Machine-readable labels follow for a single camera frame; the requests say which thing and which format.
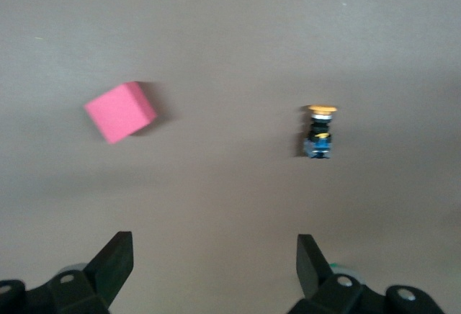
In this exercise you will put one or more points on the pink foam cube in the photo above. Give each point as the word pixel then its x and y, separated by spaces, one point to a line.
pixel 120 112

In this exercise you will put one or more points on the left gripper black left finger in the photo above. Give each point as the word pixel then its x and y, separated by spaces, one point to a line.
pixel 111 267

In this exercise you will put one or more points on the brown table mat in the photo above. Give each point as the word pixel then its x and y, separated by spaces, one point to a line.
pixel 230 58

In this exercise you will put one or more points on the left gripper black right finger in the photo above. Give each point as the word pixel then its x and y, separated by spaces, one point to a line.
pixel 311 271

